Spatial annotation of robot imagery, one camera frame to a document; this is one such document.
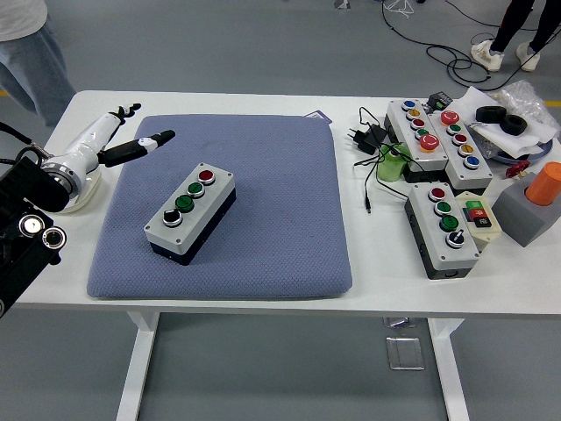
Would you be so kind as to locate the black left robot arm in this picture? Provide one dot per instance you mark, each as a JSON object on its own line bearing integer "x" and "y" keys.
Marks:
{"x": 26, "y": 188}

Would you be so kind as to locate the green plastic roll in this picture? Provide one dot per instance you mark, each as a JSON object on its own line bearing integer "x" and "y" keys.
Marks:
{"x": 390, "y": 169}

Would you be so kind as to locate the white table leg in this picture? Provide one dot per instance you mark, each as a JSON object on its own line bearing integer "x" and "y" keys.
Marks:
{"x": 136, "y": 364}
{"x": 449, "y": 364}

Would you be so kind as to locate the small black terminal module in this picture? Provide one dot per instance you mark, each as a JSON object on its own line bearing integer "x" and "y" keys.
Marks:
{"x": 439, "y": 101}

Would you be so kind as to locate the black power adapter plug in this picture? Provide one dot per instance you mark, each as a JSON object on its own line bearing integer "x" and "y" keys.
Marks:
{"x": 368, "y": 138}

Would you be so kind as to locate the orange cylinder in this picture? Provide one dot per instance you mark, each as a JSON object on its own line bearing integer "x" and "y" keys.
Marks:
{"x": 545, "y": 184}

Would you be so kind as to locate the purple and white card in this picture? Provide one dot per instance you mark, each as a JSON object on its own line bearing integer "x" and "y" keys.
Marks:
{"x": 319, "y": 116}

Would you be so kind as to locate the cream three-button switch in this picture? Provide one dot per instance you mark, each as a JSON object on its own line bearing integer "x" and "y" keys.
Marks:
{"x": 477, "y": 215}

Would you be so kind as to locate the five-button box, red mushroom stop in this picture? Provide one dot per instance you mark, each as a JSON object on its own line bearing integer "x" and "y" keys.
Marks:
{"x": 464, "y": 175}

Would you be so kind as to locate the clear bubble wrap bag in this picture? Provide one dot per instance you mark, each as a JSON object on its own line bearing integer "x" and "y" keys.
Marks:
{"x": 526, "y": 98}

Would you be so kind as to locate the red valve knob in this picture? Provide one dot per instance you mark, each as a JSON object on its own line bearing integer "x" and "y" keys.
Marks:
{"x": 517, "y": 169}

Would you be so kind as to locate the round blue-rimmed plate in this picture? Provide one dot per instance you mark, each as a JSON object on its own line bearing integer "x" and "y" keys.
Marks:
{"x": 532, "y": 155}

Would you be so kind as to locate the grey four-button control box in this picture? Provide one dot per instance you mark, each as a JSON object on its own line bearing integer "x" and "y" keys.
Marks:
{"x": 210, "y": 193}

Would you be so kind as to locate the person in jeans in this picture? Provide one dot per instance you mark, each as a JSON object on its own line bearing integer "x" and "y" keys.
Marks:
{"x": 26, "y": 66}

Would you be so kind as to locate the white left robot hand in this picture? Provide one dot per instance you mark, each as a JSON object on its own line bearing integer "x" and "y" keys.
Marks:
{"x": 83, "y": 151}

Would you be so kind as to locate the grey four-button box, blue selector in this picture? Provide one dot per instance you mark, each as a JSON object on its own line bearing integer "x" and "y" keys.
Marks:
{"x": 447, "y": 254}

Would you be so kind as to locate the white paper sheet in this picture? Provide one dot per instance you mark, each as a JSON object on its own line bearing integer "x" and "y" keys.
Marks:
{"x": 471, "y": 103}

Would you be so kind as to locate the blue-grey fabric mat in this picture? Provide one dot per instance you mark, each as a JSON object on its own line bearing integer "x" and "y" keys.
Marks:
{"x": 285, "y": 219}

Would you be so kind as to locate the person in black trousers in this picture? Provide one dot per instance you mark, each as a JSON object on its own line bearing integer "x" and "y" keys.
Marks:
{"x": 513, "y": 22}

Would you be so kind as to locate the five-button box, orange-ringed stop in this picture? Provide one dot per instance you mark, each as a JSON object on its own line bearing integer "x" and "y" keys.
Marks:
{"x": 401, "y": 118}

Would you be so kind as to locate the metal floor socket plate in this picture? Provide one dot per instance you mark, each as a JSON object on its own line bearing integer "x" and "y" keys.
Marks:
{"x": 405, "y": 353}

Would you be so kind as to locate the grey block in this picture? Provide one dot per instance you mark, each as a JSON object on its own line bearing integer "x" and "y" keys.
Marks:
{"x": 521, "y": 219}

